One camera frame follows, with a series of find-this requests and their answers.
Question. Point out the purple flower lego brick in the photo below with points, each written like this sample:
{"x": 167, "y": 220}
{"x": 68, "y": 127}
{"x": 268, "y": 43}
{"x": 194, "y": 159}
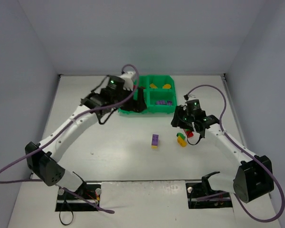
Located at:
{"x": 155, "y": 140}

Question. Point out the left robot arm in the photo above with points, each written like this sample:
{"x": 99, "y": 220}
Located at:
{"x": 42, "y": 158}

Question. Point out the red square lego brick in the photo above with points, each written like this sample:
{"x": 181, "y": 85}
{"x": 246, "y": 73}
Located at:
{"x": 189, "y": 133}

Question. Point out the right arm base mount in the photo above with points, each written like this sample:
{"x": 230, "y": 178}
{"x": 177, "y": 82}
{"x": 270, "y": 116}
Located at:
{"x": 201, "y": 196}

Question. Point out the yellow lego plate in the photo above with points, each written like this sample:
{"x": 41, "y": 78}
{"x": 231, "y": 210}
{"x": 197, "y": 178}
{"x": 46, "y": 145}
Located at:
{"x": 153, "y": 86}

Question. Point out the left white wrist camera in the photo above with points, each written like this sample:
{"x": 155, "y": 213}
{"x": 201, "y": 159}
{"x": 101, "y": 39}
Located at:
{"x": 129, "y": 79}

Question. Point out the yellow curved lego brick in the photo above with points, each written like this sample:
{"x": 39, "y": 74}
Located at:
{"x": 181, "y": 142}

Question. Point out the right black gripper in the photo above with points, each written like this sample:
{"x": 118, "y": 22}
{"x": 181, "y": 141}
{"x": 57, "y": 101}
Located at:
{"x": 178, "y": 118}

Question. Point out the orange lego brick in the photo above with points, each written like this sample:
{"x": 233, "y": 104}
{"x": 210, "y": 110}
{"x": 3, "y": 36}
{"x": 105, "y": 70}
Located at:
{"x": 166, "y": 86}

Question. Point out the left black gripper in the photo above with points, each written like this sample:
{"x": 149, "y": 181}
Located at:
{"x": 135, "y": 101}

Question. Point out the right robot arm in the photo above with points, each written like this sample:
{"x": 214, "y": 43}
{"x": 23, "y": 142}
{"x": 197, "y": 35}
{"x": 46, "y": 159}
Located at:
{"x": 249, "y": 176}

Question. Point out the green four-compartment bin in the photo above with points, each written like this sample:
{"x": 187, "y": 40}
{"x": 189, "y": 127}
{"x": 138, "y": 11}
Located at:
{"x": 153, "y": 95}

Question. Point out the dark green lego piece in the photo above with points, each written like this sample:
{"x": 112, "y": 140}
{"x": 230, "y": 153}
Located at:
{"x": 182, "y": 136}

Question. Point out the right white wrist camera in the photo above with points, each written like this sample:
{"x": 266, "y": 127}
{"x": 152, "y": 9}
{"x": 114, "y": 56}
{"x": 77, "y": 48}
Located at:
{"x": 188, "y": 97}

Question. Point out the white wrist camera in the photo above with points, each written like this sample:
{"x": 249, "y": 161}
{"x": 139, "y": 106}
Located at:
{"x": 188, "y": 97}
{"x": 129, "y": 79}

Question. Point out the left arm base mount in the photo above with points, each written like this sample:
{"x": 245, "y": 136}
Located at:
{"x": 67, "y": 202}

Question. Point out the purple curved lego brick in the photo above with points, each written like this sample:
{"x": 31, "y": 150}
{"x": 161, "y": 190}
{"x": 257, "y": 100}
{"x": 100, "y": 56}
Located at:
{"x": 161, "y": 102}

